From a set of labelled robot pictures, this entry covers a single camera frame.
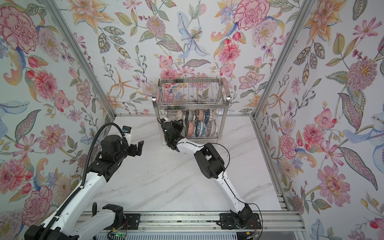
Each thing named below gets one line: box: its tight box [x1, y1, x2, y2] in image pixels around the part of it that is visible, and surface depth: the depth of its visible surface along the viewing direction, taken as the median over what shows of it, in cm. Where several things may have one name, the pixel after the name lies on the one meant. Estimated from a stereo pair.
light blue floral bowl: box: [195, 120, 207, 138], surface depth 100 cm
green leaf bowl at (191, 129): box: [186, 121, 195, 138], surface depth 100 cm
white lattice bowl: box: [176, 110, 183, 120], surface depth 109 cm
